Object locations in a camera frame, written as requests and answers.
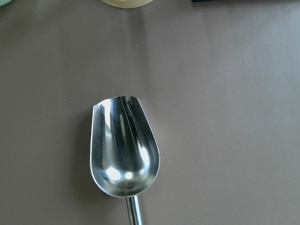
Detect stainless steel ice scoop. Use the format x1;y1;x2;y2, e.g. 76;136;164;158
90;96;160;225

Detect wooden mug tree stand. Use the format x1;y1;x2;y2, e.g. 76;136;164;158
102;0;153;9

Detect pale green bowl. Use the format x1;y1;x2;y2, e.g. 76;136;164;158
0;0;12;7

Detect black picture frame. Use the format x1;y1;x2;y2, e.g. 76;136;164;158
191;0;299;3

